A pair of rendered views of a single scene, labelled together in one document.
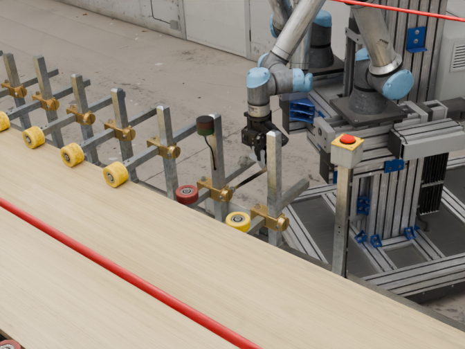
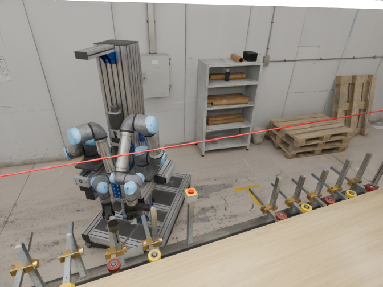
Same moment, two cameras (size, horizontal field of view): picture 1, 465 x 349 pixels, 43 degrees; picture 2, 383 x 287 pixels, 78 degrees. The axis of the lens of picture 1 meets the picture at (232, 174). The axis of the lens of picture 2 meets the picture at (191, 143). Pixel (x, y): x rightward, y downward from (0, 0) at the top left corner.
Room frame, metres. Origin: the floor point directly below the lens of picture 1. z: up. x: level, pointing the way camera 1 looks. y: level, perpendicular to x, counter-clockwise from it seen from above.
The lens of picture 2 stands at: (0.91, 0.72, 2.30)
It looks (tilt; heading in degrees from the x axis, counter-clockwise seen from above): 31 degrees down; 298
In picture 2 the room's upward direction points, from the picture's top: 2 degrees clockwise
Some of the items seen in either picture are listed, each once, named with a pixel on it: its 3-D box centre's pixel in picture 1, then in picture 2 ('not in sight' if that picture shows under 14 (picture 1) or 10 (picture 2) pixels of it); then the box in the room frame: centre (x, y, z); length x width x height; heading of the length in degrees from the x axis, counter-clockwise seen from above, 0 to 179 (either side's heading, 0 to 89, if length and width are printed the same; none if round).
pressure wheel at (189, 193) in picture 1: (187, 202); (114, 269); (1.73, 0.16, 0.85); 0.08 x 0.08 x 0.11
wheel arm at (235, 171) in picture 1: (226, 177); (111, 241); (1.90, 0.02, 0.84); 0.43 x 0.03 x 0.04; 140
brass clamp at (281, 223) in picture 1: (269, 217); (152, 242); (1.65, -0.12, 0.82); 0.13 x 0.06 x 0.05; 50
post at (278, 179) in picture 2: not in sight; (273, 199); (0.99, -0.90, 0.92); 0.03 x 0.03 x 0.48; 50
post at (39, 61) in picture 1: (49, 105); not in sight; (2.45, 0.81, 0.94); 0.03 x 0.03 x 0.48; 50
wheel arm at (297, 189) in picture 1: (272, 210); (149, 238); (1.70, -0.14, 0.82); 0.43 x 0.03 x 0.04; 140
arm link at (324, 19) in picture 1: (316, 25); (88, 146); (2.53, -0.41, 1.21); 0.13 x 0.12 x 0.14; 72
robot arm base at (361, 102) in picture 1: (368, 94); (142, 165); (2.05, -0.54, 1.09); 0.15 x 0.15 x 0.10
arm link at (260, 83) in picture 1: (259, 86); (130, 191); (1.78, -0.10, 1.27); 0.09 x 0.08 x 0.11; 107
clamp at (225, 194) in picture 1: (214, 190); (115, 251); (1.81, 0.07, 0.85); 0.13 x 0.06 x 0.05; 50
